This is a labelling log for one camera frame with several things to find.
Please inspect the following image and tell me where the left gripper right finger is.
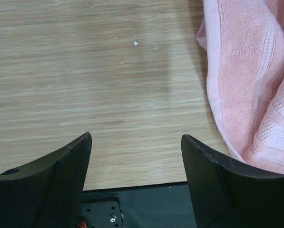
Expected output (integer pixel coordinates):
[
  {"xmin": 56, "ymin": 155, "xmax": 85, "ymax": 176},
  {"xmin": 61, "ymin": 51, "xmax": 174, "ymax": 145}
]
[{"xmin": 181, "ymin": 134, "xmax": 284, "ymax": 228}]

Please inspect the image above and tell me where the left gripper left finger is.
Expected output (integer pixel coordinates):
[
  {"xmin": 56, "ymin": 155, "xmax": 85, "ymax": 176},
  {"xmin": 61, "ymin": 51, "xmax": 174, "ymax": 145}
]
[{"xmin": 0, "ymin": 132, "xmax": 92, "ymax": 228}]

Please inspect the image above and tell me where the long pink towel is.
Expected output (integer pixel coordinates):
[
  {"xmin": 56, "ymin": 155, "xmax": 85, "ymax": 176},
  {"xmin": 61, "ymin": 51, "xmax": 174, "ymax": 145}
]
[{"xmin": 196, "ymin": 0, "xmax": 284, "ymax": 174}]

